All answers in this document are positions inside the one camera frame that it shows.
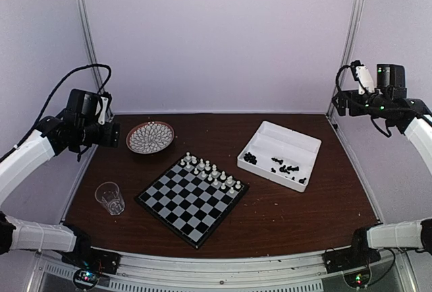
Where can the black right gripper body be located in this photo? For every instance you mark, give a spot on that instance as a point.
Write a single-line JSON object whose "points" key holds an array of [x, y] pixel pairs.
{"points": [[356, 108]]}

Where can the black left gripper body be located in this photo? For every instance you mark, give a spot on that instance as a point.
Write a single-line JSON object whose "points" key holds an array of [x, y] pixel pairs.
{"points": [[108, 139]]}

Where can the white plastic tray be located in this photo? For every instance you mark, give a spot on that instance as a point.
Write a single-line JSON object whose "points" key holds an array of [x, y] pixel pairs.
{"points": [[296, 149]]}

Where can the black white chessboard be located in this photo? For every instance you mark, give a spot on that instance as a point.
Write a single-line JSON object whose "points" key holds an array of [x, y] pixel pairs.
{"points": [[189, 205]]}

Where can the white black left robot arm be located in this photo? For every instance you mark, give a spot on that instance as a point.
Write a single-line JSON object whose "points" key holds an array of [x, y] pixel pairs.
{"points": [[80, 126]]}

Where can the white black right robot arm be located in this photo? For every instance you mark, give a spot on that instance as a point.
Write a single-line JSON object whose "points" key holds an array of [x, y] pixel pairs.
{"points": [[387, 137]]}

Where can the white chess rook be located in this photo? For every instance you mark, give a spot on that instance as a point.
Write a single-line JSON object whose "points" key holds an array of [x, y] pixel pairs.
{"points": [[188, 157]]}

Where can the white chess bishop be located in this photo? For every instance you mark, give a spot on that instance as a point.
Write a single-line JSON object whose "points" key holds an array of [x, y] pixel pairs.
{"points": [[201, 164]]}

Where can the white chess queen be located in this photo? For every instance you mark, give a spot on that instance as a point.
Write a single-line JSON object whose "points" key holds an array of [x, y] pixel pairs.
{"points": [[207, 166]]}

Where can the white chess king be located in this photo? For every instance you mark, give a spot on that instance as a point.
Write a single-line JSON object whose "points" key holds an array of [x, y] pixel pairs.
{"points": [[214, 172]]}

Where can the black chess pieces pile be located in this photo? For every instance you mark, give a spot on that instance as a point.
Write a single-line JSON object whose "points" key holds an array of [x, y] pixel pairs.
{"points": [[250, 158]]}

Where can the floral ceramic plate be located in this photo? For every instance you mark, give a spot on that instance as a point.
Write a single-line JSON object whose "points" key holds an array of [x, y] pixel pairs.
{"points": [[150, 137]]}

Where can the clear drinking glass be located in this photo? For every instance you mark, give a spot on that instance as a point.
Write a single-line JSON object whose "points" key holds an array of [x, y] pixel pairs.
{"points": [[108, 195]]}

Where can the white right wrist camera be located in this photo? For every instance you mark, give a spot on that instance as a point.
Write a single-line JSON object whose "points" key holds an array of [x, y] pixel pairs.
{"points": [[363, 77]]}

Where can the right aluminium frame post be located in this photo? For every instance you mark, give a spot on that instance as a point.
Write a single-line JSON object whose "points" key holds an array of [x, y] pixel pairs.
{"points": [[353, 26]]}

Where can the aluminium frame post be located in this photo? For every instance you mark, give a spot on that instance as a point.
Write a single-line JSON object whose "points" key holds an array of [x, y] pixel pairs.
{"points": [[85, 25], [353, 26]]}

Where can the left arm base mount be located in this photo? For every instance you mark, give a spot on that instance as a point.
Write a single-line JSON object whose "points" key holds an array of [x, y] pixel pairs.
{"points": [[94, 270]]}

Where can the front aluminium rail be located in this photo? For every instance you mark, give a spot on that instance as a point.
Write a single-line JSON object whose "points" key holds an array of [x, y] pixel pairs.
{"points": [[298, 272]]}

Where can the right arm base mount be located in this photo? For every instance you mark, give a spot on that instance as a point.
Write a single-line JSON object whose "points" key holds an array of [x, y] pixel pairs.
{"points": [[354, 265]]}

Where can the left aluminium frame post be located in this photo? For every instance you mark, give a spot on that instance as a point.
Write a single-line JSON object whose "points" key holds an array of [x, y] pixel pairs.
{"points": [[85, 25]]}

